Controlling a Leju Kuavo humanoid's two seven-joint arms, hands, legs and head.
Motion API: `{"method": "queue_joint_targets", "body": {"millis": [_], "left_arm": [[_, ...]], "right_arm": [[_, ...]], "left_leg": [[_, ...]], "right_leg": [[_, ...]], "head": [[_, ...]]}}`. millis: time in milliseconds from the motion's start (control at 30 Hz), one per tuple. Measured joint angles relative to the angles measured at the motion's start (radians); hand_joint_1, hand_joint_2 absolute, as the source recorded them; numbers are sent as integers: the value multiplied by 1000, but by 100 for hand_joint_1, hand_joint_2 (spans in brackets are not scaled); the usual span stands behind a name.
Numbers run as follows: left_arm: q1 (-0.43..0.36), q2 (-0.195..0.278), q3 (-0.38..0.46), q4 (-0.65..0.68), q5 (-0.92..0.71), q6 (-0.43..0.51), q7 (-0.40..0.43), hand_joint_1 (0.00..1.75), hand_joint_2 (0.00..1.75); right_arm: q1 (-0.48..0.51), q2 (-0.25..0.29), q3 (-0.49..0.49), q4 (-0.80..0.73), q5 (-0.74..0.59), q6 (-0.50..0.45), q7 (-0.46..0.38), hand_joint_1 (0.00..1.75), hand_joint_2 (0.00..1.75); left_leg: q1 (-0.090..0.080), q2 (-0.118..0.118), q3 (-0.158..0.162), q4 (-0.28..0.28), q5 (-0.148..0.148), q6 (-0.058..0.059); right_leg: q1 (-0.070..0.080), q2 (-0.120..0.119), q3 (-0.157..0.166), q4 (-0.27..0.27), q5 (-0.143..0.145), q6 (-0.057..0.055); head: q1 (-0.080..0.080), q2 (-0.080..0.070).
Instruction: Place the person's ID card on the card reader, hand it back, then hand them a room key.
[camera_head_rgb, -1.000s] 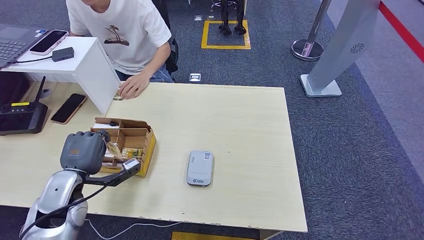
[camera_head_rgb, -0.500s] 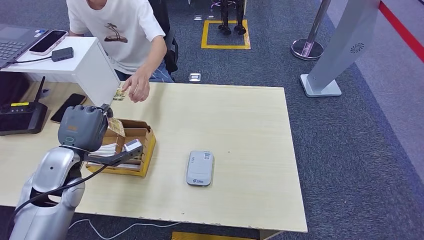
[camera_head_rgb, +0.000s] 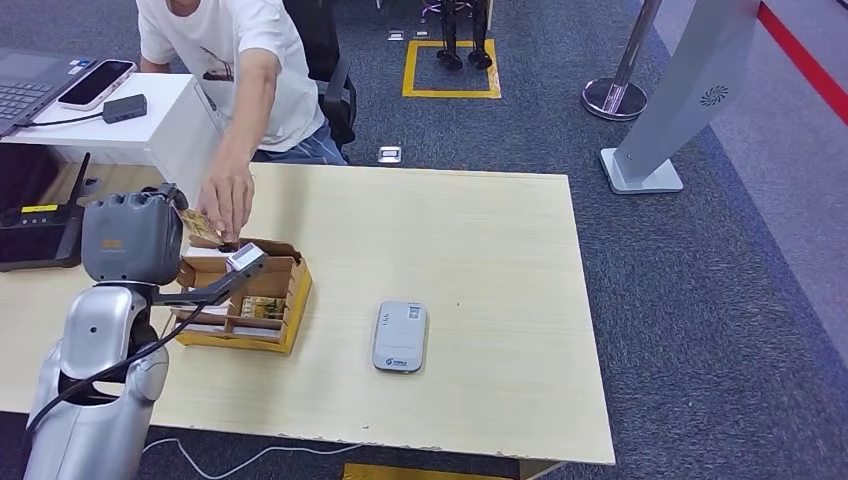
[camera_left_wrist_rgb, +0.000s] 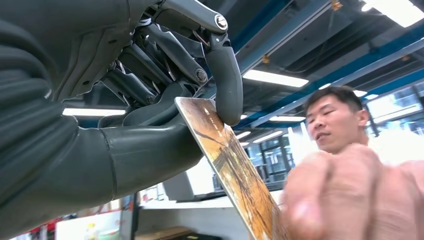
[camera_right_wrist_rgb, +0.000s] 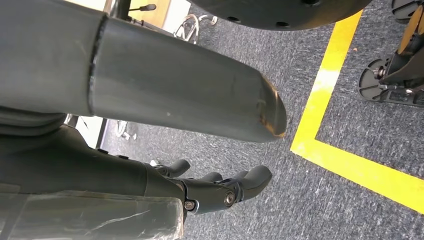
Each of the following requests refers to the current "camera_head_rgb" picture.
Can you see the person's left hand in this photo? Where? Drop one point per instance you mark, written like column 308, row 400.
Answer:
column 228, row 199

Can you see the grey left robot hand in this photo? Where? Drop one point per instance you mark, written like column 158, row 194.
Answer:
column 132, row 238

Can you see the yellow patterned room key card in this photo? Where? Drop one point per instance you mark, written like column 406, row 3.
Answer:
column 199, row 226

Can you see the person's left forearm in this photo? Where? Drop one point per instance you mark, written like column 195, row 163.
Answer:
column 245, row 119

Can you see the white card stack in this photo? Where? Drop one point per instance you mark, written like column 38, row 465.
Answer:
column 202, row 252
column 205, row 310

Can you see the yellow green key card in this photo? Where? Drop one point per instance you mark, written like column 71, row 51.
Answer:
column 265, row 308

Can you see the person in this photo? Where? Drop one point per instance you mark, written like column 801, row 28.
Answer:
column 278, row 86

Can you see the grey card reader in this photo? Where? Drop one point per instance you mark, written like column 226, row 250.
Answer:
column 399, row 338

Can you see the grey desk grommet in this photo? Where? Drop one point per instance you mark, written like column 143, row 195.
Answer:
column 91, row 185

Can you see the white counter shelf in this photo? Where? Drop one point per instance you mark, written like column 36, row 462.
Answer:
column 159, row 139

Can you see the black remote controller with antenna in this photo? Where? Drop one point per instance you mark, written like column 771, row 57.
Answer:
column 33, row 242

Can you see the cardboard organizer box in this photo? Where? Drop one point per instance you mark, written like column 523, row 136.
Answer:
column 295, row 298

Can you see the black adapter hub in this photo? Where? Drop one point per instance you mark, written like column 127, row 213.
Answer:
column 126, row 108

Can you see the light wooden table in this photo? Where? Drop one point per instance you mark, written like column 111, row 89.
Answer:
column 464, row 265
column 26, row 331

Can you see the black office chair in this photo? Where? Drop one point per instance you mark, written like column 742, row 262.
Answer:
column 331, row 86

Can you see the smartphone with pink case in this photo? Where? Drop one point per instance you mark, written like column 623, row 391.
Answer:
column 98, row 83

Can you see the large silver floor socket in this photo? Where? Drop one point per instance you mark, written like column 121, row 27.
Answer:
column 390, row 156

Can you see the grey laptop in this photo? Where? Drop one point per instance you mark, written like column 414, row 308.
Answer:
column 26, row 86

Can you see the yellow floor tape square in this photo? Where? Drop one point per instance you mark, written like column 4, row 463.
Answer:
column 407, row 73

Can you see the small silver floor socket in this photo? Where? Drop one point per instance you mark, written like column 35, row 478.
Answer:
column 422, row 36
column 396, row 36

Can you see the black humanoid robot leg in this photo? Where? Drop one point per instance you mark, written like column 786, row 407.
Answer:
column 480, row 40
column 450, row 40

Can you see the grey kiosk stand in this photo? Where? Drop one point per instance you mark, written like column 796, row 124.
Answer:
column 689, row 79

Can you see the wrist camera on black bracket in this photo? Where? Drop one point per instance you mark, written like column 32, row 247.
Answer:
column 245, row 257

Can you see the chrome stanchion post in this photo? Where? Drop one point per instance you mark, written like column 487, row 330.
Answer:
column 613, row 99

